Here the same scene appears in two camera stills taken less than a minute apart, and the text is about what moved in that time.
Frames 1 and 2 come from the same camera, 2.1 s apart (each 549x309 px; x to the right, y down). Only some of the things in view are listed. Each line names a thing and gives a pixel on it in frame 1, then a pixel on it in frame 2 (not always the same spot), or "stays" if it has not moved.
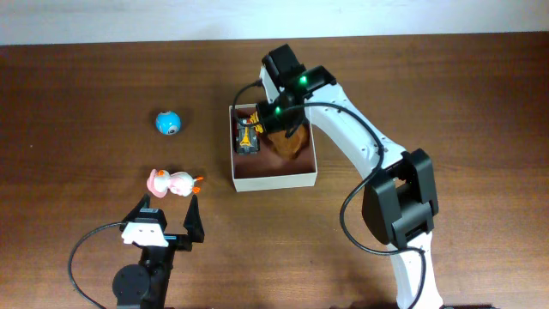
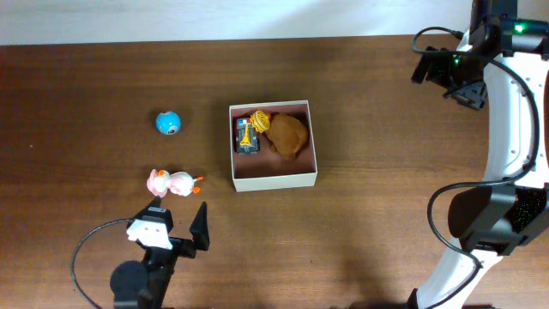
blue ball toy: x=168 y=123 stays
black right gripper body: x=280 y=124 to x=465 y=94
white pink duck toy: x=180 y=184 stays
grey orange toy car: x=246 y=136 stays
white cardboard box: x=265 y=169 stays
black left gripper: x=177 y=239 to x=179 y=246
